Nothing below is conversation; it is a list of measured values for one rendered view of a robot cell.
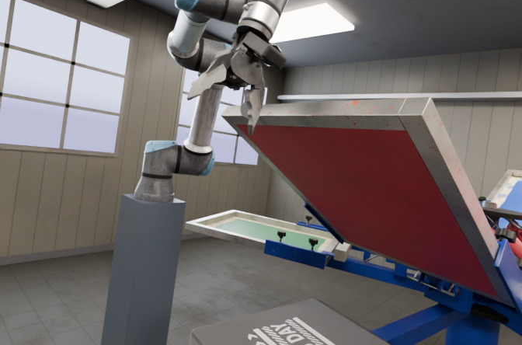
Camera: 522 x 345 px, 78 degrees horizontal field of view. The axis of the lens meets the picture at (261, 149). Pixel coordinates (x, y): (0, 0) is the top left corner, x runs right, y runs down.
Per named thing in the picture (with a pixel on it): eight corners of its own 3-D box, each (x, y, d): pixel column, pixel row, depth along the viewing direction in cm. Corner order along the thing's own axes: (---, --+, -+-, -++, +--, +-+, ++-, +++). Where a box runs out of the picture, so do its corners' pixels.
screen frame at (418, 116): (421, 115, 47) (431, 96, 48) (220, 115, 93) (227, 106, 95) (518, 309, 88) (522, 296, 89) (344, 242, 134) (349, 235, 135)
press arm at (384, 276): (236, 242, 195) (238, 232, 195) (241, 240, 200) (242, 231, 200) (477, 306, 148) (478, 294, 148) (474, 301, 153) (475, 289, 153)
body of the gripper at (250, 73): (233, 94, 70) (253, 47, 72) (257, 92, 63) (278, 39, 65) (204, 75, 65) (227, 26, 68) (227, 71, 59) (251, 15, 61)
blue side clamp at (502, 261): (498, 266, 71) (507, 239, 73) (472, 259, 75) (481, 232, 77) (522, 315, 86) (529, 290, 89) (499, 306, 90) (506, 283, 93)
